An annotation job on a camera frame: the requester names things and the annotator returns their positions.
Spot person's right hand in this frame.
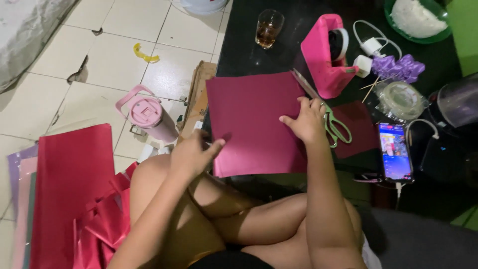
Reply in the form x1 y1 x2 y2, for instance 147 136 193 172
279 96 329 147

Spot person's left hand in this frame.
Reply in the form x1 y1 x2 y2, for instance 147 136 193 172
171 129 227 181

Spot magenta paper sheet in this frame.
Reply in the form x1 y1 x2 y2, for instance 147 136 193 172
205 71 309 178

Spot white paper scraps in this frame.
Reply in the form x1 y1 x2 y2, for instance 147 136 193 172
137 143 173 164

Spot dark red paper sheet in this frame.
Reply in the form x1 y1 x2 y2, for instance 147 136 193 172
330 100 380 160

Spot brown cardboard pieces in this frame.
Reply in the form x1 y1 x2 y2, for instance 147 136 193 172
177 61 217 145

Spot pink tape dispenser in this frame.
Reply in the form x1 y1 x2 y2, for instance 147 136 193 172
300 14 359 100

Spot thin wooden sticks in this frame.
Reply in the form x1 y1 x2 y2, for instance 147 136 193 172
359 76 382 104

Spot white charger plug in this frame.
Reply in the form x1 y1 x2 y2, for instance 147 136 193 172
360 37 382 57
353 55 373 78

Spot person's legs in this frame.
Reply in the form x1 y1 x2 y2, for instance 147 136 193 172
129 154 363 269

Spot smartphone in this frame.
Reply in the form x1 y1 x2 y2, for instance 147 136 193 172
377 122 415 184

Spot clear tape roll in wrapper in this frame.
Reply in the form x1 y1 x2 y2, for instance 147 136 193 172
374 81 429 123

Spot glass of brown drink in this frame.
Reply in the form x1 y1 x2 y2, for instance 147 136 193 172
255 9 285 50

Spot purple ribbon bow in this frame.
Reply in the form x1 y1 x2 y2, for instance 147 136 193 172
371 54 426 84

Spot yellow plastic piece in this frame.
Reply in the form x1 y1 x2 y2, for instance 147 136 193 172
133 43 161 63

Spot crumpled red foil scraps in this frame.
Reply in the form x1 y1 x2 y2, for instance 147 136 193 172
72 162 139 269

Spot black shorts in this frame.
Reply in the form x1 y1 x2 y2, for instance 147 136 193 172
188 250 276 269

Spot red foil paper sheet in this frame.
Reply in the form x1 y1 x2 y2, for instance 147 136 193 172
29 123 117 269

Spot black power bank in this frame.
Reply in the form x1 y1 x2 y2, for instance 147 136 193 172
419 134 478 184

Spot black appliance with clear lid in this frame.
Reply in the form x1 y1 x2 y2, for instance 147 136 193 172
427 72 478 139

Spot white bucket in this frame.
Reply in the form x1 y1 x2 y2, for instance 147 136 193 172
179 0 229 16

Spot green bowl with white contents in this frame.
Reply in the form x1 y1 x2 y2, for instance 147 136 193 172
383 0 453 45

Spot grey cushion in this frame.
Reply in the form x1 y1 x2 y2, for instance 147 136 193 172
358 206 478 269

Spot stack of pastel paper sheets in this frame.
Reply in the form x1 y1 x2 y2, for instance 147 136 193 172
7 144 39 269

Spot green cabinet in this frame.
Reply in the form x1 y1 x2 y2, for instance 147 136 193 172
446 0 478 78

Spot grey patterned mattress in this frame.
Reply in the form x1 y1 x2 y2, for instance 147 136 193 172
0 0 78 94

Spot green-handled scissors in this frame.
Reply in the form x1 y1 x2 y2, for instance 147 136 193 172
291 68 353 148

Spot pink tumbler with handle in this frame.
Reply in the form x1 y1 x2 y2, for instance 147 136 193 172
115 84 180 145

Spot short white cable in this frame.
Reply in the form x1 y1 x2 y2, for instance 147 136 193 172
405 119 440 147

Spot white charger cable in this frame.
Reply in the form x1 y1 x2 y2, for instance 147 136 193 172
353 20 403 60

